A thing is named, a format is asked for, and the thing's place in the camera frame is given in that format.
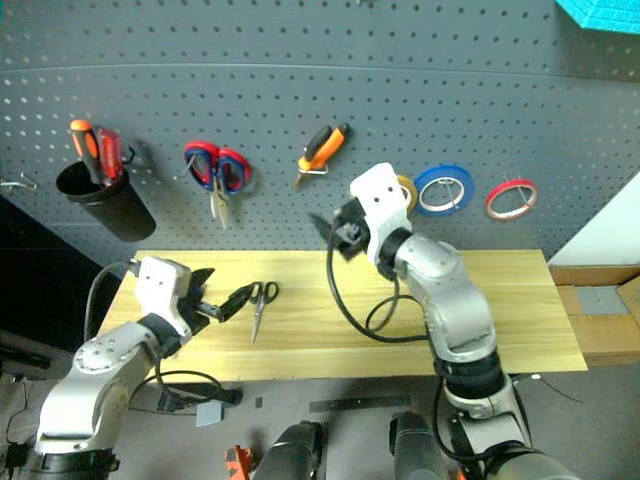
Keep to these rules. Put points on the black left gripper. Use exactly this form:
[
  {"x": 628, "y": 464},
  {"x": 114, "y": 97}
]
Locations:
[{"x": 197, "y": 312}]

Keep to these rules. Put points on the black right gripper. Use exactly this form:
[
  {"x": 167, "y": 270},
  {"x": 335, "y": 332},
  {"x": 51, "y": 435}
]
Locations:
[{"x": 351, "y": 230}]

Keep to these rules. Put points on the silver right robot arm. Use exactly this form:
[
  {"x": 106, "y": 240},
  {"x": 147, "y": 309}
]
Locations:
[{"x": 445, "y": 285}]

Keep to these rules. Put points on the yellow tape roll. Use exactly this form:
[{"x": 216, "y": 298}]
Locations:
[{"x": 409, "y": 192}]

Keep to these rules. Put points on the blue tape roll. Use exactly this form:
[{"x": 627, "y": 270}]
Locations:
[{"x": 432, "y": 175}]

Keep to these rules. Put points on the dark grey pegboard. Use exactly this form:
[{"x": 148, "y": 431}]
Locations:
[{"x": 320, "y": 90}]

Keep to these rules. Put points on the black pegboard hook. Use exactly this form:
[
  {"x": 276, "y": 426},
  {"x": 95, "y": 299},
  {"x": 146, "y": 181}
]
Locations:
[{"x": 130, "y": 155}]

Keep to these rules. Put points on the red tape roll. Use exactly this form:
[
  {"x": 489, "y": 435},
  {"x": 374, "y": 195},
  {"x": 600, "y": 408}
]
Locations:
[{"x": 500, "y": 192}]

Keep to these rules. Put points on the metal pegboard hook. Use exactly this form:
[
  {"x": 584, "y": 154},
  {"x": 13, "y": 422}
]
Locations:
[{"x": 20, "y": 183}]

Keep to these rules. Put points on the black scissors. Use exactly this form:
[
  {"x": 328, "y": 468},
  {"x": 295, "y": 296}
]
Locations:
[{"x": 258, "y": 315}]

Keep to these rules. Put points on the orange black pliers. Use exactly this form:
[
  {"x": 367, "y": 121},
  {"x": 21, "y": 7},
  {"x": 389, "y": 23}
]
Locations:
[{"x": 320, "y": 147}]

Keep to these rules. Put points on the red blue scissors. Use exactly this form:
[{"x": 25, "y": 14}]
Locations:
[{"x": 220, "y": 175}]

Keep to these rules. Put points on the small grey box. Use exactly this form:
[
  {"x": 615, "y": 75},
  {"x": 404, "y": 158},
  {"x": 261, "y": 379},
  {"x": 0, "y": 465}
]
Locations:
[{"x": 210, "y": 414}]

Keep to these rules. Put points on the black cup holder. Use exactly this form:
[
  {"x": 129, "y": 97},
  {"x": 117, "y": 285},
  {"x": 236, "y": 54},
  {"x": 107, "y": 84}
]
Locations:
[{"x": 112, "y": 210}]

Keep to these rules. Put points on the black flat strip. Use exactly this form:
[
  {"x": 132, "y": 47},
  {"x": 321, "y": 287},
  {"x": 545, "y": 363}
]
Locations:
[{"x": 360, "y": 403}]

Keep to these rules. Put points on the orange black object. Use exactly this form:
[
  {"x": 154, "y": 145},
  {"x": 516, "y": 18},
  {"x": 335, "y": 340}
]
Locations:
[{"x": 239, "y": 462}]

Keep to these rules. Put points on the dark rounded shape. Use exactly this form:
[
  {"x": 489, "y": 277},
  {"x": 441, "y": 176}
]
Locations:
[
  {"x": 415, "y": 445},
  {"x": 295, "y": 452}
]

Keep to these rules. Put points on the orange black screwdriver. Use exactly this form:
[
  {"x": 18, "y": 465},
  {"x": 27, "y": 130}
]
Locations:
[{"x": 85, "y": 145}]

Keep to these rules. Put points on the brown cardboard box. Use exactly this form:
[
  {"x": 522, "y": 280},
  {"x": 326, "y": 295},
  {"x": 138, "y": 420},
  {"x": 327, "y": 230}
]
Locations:
[{"x": 600, "y": 325}]

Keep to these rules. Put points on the teal foam block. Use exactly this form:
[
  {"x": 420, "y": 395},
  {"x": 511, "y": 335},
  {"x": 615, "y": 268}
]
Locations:
[{"x": 600, "y": 12}]

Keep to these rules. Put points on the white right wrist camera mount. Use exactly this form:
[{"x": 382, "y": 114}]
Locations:
[{"x": 380, "y": 200}]

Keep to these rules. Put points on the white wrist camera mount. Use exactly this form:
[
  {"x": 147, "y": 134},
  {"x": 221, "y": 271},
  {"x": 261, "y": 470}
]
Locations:
[
  {"x": 160, "y": 290},
  {"x": 380, "y": 200}
]

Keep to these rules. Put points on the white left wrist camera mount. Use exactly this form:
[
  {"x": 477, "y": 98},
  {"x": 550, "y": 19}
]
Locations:
[{"x": 160, "y": 290}]

